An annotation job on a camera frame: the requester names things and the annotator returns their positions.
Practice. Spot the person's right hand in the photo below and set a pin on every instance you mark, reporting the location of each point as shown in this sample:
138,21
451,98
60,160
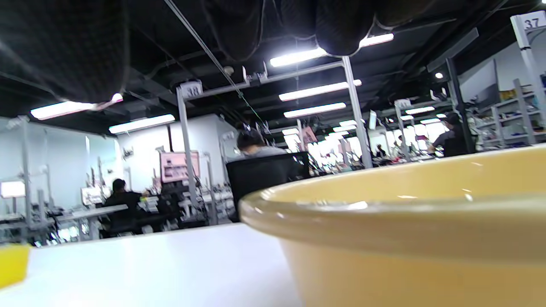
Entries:
64,42

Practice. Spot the orange plastic box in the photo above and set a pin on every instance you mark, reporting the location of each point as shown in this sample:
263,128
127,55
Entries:
13,264

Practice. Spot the yellow plastic basin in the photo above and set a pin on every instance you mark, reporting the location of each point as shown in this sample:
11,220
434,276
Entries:
405,238

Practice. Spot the white number sign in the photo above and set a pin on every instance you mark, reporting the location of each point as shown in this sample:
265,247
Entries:
533,21
191,89

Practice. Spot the small bright monitor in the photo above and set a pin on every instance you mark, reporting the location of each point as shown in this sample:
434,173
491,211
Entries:
91,196
12,189

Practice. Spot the pink screen monitor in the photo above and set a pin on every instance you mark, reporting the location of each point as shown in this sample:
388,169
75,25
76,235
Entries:
179,166

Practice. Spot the white work desk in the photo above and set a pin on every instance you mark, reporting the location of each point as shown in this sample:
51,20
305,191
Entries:
85,212

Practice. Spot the black mesh office chair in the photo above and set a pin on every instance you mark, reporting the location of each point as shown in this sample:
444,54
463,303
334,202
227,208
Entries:
260,179

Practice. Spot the rows of ceiling light tubes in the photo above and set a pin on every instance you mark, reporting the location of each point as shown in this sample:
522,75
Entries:
315,91

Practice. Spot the grey storage shelving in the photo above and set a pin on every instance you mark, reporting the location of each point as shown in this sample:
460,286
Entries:
507,115

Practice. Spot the white metal frame post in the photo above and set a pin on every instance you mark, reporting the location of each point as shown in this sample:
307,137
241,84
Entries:
186,140
356,111
531,64

